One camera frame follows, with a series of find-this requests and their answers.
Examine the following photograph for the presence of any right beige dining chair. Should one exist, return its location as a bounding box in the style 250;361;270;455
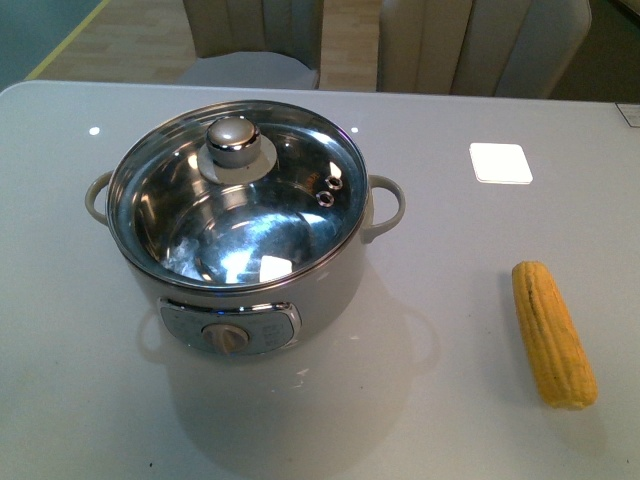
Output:
376;0;591;99

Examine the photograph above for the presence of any white electric cooking pot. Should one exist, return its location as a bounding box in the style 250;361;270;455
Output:
84;99;407;358

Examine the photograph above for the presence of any yellow corn cob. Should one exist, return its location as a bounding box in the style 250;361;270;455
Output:
512;261;598;410

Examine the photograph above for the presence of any glass pot lid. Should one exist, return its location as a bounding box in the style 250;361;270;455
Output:
105;100;369;293

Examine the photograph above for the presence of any beige dining chair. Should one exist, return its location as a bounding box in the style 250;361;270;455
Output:
376;0;591;99
177;0;324;90

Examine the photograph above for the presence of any left beige dining chair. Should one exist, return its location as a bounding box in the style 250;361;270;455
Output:
177;0;324;90

